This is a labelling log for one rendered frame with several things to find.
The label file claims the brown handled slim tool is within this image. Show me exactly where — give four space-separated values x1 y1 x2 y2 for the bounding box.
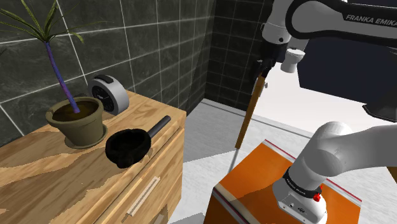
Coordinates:
227 73 268 175

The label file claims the dark blue cabinet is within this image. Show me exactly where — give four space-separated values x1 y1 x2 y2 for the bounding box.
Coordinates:
296 36 397 122

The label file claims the orange robot stand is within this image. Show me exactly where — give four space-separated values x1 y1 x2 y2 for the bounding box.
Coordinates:
203 139 364 224

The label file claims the grey alarm clock black face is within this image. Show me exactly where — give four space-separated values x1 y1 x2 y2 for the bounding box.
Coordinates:
87 74 130 116

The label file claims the potted plant in olive pot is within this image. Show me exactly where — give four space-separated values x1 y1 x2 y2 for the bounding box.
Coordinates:
0 0 110 150

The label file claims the wooden chest of drawers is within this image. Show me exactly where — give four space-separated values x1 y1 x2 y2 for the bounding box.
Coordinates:
0 90 188 224

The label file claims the black pan with handle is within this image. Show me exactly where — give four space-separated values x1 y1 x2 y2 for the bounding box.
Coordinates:
104 115 172 169

